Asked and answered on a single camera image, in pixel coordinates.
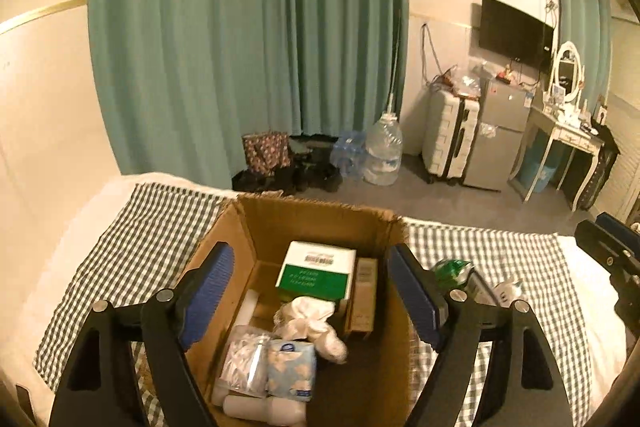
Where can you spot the white oval vanity mirror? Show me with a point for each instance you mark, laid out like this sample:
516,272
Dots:
567,72

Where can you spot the pile of dark shoes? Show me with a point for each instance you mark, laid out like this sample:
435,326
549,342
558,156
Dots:
310,174

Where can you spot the green packet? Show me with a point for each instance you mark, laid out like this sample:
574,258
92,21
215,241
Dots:
452,269

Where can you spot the silver two-door fridge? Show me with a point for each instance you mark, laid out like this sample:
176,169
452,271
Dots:
495,147

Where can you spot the green white medicine box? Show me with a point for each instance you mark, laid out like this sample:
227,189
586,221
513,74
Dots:
312,279

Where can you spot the white plastic object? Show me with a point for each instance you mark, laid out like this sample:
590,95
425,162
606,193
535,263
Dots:
510,293

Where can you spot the black wall television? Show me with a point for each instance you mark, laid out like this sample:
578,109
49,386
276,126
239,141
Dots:
515,32

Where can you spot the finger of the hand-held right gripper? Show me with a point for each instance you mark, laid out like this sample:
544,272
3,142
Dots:
612,223
600,247

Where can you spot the white hard suitcase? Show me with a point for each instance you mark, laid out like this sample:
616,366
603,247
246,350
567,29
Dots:
445,137

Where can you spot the clear floss pick jar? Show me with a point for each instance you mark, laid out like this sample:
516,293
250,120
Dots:
245,357

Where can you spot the white louvred wardrobe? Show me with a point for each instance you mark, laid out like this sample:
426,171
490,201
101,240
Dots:
627,132

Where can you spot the green checked cloth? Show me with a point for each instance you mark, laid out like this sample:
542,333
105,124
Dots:
150,227

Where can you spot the clear plastic bags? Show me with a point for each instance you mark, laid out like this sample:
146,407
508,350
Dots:
465,82

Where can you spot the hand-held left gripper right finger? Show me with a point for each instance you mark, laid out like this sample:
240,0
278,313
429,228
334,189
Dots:
415,292

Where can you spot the brown slim box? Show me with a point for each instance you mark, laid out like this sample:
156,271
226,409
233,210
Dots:
362,297

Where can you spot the floral patterned bag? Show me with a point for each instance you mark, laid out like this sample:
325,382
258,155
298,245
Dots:
265,154

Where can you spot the large clear water jug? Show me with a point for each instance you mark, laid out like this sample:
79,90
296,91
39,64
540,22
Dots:
382,152

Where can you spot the blue waste bin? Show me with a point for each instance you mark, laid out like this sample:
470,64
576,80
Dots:
537,172

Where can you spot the blue tissue pack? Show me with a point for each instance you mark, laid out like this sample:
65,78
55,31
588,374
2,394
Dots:
292,369

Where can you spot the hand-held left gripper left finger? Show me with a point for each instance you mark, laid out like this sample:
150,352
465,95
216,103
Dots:
215,287

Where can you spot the white photo frame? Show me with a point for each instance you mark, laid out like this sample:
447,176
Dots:
556,96

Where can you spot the white cloth bundle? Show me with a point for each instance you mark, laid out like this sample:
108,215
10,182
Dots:
310,317

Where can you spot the cardboard box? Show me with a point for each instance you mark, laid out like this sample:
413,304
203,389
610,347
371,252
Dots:
300,227

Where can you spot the teal curtain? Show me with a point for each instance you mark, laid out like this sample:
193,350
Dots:
200,57
580,7

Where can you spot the white curtain wand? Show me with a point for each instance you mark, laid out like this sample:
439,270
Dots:
390,102

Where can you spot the white dressing table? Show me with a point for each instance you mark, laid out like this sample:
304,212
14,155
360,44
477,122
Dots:
570,138

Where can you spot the pack of water bottles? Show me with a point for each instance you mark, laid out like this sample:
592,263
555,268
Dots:
350,154

